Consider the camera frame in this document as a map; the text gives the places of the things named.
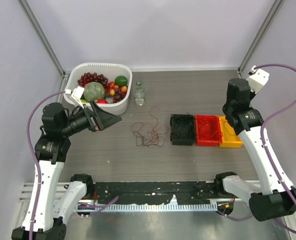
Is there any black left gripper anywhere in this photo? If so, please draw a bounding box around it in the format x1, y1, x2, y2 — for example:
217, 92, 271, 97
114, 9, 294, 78
61, 99, 121, 136

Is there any red cable bundle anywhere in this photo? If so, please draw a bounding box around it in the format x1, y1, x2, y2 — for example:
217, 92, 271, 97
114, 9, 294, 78
197, 117, 222, 142

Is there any single red cable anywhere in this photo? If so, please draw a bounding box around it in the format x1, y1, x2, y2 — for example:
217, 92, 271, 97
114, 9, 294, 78
131, 106, 170, 141

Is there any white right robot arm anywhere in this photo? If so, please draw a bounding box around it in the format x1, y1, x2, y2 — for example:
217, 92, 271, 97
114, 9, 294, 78
213, 78, 296, 222

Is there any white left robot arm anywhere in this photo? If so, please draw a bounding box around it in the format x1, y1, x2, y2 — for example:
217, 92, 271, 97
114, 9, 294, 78
11, 101, 122, 240

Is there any red apple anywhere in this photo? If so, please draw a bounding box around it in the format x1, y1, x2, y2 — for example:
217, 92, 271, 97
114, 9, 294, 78
97, 99, 108, 104

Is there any green melon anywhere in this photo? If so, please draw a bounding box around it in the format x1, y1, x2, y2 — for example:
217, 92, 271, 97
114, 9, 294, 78
83, 82, 105, 102

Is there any peach fruit cluster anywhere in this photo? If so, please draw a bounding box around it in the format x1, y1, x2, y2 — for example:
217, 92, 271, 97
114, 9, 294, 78
108, 81, 128, 97

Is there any green lime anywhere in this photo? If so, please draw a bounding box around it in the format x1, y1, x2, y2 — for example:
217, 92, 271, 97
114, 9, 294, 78
114, 75, 128, 87

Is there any clear glass bottle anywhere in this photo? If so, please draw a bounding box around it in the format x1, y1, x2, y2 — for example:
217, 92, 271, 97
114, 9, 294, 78
134, 81, 146, 106

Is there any orange plastic bin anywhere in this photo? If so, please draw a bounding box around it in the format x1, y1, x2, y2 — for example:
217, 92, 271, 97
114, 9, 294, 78
218, 116, 243, 148

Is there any red grape bunch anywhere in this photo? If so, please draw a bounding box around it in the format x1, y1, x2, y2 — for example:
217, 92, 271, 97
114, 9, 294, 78
77, 72, 108, 88

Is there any red plastic bin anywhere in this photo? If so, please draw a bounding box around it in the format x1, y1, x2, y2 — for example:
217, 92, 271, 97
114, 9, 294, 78
195, 115, 222, 147

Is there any white plastic basket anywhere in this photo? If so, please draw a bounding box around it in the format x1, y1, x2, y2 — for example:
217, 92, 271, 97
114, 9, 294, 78
64, 63, 132, 115

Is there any black plastic bin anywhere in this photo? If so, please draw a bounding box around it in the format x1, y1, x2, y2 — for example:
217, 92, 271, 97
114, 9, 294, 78
170, 114, 196, 146

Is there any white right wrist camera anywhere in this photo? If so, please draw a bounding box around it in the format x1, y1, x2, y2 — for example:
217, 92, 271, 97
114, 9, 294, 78
246, 65, 270, 94

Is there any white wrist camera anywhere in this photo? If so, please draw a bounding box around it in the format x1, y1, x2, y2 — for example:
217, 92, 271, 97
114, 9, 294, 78
246, 65, 270, 94
64, 86, 84, 109

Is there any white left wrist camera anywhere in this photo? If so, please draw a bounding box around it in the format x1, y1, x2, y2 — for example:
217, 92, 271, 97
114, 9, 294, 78
64, 86, 84, 109

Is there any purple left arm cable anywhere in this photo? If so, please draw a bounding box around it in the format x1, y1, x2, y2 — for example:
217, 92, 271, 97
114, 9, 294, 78
27, 90, 120, 240

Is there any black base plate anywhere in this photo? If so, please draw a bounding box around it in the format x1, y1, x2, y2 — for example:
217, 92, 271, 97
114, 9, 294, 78
88, 181, 233, 205

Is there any white slotted cable duct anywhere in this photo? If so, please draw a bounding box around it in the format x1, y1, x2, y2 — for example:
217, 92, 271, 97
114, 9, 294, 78
76, 202, 218, 213

